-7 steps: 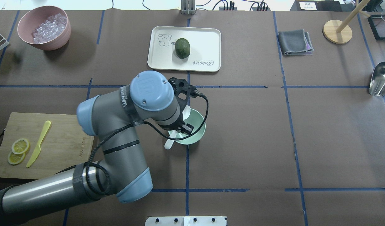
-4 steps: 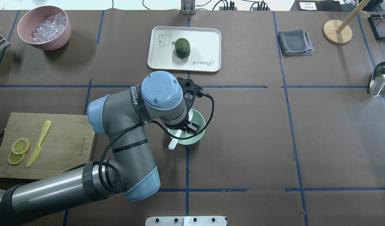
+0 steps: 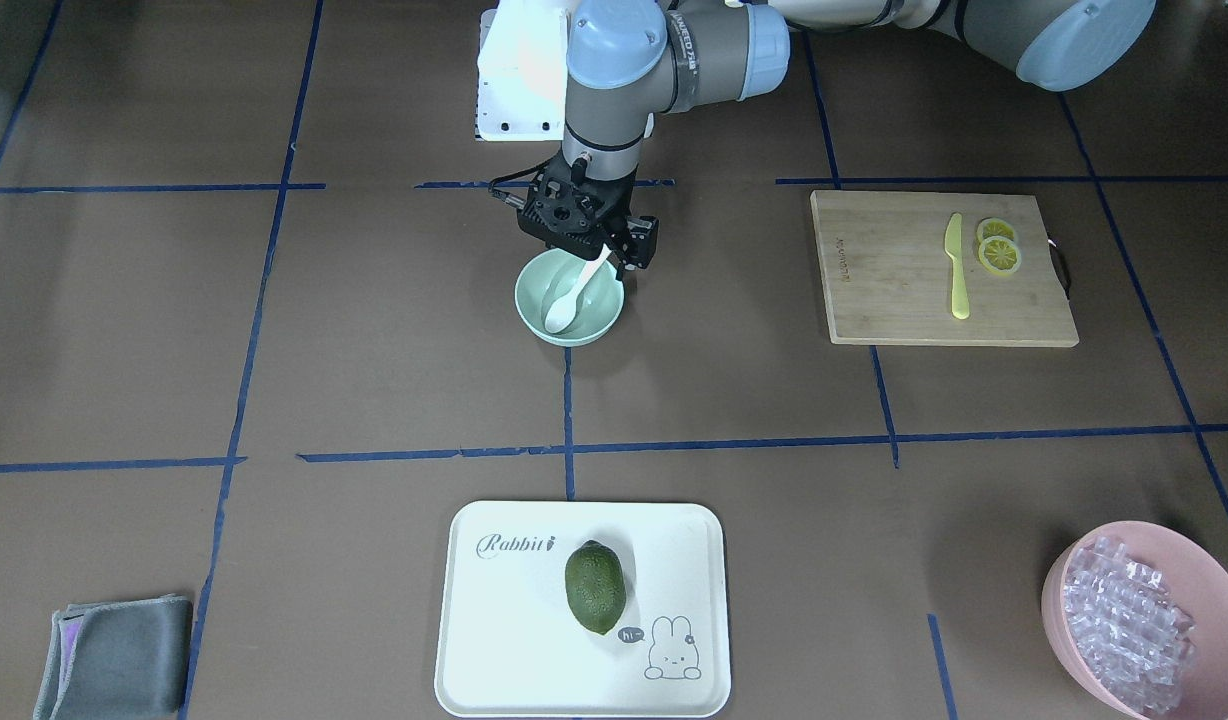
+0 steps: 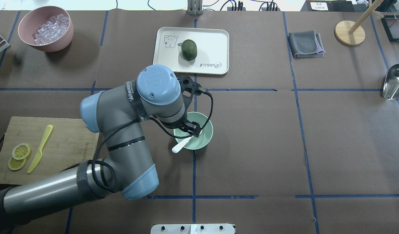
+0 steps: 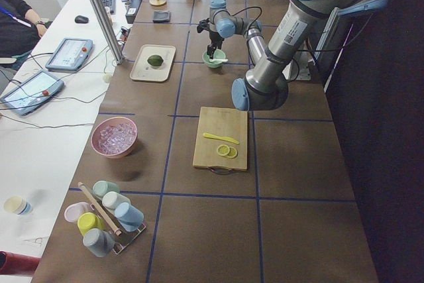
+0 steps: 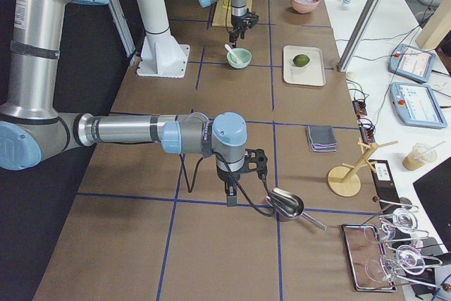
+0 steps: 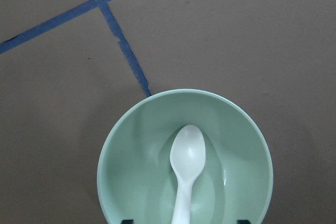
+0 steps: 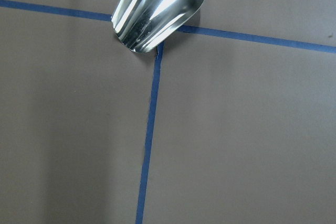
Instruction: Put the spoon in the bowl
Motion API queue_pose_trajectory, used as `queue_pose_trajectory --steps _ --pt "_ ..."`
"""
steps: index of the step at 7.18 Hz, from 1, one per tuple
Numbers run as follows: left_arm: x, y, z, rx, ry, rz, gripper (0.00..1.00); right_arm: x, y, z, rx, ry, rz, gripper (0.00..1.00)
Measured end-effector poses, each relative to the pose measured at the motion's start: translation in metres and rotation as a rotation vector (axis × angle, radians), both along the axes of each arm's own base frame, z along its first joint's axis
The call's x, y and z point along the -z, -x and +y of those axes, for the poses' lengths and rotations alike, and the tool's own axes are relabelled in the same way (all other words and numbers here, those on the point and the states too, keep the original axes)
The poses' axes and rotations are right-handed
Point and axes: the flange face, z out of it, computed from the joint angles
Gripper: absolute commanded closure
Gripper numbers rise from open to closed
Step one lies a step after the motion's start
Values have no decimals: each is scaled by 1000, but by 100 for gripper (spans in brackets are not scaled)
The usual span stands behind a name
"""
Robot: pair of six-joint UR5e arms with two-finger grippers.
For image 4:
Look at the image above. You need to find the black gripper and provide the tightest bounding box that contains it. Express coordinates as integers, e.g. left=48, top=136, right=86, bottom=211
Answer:
left=167, top=119, right=203, bottom=137

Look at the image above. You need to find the light green bowl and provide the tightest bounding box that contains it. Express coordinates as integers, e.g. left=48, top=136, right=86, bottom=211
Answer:
left=184, top=111, right=214, bottom=150

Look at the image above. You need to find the white plastic spoon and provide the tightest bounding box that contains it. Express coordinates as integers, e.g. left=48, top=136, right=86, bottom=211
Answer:
left=172, top=130, right=203, bottom=153

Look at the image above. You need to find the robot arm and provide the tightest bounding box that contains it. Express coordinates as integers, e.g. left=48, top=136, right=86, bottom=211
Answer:
left=0, top=65, right=212, bottom=231

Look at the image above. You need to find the pink bowl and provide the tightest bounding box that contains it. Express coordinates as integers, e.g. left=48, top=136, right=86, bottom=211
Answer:
left=18, top=6, right=74, bottom=52

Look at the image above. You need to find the white rabbit tray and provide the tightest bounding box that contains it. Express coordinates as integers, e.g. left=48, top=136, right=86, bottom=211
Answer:
left=152, top=27, right=229, bottom=75

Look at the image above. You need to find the green avocado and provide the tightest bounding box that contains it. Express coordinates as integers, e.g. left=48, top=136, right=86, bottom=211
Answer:
left=181, top=39, right=198, bottom=61

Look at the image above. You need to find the black power strip far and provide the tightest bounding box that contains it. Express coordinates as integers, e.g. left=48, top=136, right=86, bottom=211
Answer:
left=225, top=0, right=247, bottom=11

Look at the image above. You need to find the black power strip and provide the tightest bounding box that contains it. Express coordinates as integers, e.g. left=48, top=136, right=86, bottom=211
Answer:
left=258, top=0, right=280, bottom=11
left=225, top=0, right=247, bottom=11

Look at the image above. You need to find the wooden cutting board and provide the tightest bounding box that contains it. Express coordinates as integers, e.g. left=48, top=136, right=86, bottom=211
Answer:
left=0, top=116, right=99, bottom=185

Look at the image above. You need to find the black power strip near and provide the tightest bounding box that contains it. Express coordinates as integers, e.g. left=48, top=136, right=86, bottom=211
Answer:
left=258, top=0, right=280, bottom=11

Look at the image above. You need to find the grey folded cloth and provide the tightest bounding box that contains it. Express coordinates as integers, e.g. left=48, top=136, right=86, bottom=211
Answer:
left=288, top=31, right=326, bottom=58

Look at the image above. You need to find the yellow plastic knife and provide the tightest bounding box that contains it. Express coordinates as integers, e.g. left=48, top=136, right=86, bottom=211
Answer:
left=27, top=125, right=53, bottom=174

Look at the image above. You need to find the black box with label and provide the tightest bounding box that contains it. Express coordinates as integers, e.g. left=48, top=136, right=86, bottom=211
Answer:
left=300, top=0, right=354, bottom=12

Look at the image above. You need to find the clear ice cubes pile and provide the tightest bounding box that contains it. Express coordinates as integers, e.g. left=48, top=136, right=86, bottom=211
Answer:
left=33, top=14, right=71, bottom=46

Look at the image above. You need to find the upper lemon slice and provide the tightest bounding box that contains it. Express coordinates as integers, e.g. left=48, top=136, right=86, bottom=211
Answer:
left=11, top=143, right=31, bottom=160

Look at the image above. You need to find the lemon slice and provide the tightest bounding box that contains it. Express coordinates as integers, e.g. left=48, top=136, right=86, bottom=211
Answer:
left=7, top=157, right=27, bottom=171
left=11, top=143, right=31, bottom=160

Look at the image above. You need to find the wooden banana stand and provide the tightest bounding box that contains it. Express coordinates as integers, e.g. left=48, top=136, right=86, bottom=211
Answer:
left=334, top=0, right=384, bottom=46

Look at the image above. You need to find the lower lemon slice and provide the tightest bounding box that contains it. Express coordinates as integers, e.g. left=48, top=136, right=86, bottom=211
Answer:
left=7, top=157, right=27, bottom=171

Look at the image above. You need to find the metal scoop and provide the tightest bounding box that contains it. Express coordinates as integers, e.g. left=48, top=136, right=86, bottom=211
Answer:
left=382, top=64, right=399, bottom=100

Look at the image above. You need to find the metal glass tray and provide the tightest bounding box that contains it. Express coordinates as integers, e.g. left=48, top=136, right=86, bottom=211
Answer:
left=381, top=15, right=399, bottom=42

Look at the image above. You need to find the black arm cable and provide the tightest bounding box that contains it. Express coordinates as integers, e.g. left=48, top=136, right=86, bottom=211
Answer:
left=91, top=89, right=214, bottom=192

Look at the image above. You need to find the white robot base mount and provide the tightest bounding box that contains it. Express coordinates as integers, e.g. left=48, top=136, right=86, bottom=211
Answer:
left=150, top=223, right=236, bottom=234

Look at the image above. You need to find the aluminium frame post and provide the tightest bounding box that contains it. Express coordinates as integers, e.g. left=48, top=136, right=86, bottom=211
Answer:
left=187, top=0, right=203, bottom=15

